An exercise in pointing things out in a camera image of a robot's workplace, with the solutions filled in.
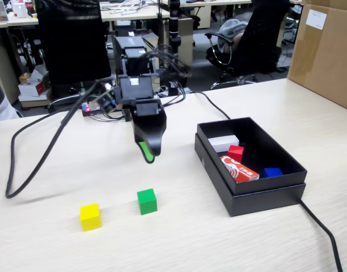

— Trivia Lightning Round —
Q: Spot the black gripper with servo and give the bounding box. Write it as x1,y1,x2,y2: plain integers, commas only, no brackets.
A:
114,96,168,165

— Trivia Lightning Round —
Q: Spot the green wooden cube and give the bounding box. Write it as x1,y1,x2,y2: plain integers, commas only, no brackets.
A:
137,188,158,216

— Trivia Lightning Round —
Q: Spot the red wooden cube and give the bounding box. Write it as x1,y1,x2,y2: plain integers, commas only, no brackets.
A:
227,144,245,164

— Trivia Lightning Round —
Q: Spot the yellow wooden cube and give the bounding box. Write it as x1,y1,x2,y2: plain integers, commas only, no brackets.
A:
79,202,103,232

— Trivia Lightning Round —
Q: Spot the flat brown cardboard box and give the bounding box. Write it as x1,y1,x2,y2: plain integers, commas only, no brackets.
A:
19,95,51,108

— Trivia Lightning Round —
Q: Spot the small white red box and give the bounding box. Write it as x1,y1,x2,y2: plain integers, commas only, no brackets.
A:
18,79,51,97

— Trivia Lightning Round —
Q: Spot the black box lid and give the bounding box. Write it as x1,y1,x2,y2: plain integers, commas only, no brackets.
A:
194,133,307,218

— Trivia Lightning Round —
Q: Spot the large brown cardboard box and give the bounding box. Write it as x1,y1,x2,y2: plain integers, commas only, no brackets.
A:
286,0,347,113

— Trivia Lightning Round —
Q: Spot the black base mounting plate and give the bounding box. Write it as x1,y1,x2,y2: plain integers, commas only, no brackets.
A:
82,109,126,122

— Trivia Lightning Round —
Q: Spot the blue control circuit board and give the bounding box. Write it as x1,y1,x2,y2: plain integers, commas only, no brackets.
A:
81,101,102,113

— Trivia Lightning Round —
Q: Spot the orange red printed carton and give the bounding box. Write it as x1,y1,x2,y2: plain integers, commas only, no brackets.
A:
219,155,260,184

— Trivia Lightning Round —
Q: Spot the white drawer cabinet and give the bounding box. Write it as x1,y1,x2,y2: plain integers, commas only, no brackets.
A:
112,31,160,76

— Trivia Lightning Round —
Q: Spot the tan desk side cabinet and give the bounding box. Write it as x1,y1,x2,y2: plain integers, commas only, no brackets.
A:
159,16,194,69

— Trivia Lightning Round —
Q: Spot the black segmented pole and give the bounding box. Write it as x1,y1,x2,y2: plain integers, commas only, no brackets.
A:
167,0,182,69

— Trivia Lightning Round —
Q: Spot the black mesh office chair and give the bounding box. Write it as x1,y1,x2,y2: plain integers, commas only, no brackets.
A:
33,0,119,113

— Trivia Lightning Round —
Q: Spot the white office desk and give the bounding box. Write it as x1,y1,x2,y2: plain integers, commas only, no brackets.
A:
179,0,252,29
0,5,163,29

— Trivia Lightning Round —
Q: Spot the blue wooden cube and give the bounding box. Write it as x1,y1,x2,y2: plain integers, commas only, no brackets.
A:
261,167,284,179

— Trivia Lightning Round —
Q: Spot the grey garment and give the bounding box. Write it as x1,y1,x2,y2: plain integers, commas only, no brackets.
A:
218,18,249,54

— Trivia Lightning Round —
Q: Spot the black chair with chrome arms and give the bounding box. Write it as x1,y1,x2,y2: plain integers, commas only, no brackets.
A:
204,0,290,90

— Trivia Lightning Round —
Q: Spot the standing photo card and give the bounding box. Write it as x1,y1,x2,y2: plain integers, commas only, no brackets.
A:
0,0,9,23

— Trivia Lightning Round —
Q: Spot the small wrist camera board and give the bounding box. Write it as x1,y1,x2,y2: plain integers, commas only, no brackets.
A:
95,87,117,113

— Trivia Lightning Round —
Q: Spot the thin black table cable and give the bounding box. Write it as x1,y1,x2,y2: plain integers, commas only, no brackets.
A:
162,90,231,120

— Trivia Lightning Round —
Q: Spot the black servo wire bundle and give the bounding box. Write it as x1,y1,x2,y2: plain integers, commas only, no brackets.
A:
145,48,192,79

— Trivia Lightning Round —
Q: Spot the black sleeved camera cable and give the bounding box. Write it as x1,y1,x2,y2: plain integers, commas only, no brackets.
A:
5,76,115,199

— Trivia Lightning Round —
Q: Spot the beige drawer pedestal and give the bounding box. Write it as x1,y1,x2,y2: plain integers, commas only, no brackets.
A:
0,42,21,105

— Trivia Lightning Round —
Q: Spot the thick black cable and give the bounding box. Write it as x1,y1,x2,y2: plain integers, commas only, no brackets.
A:
299,199,344,272

